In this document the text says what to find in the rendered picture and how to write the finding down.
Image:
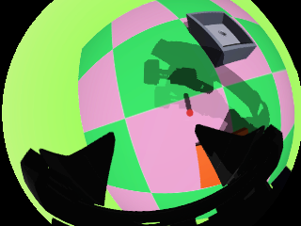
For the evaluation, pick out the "dark red peg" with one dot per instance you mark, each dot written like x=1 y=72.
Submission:
x=189 y=112

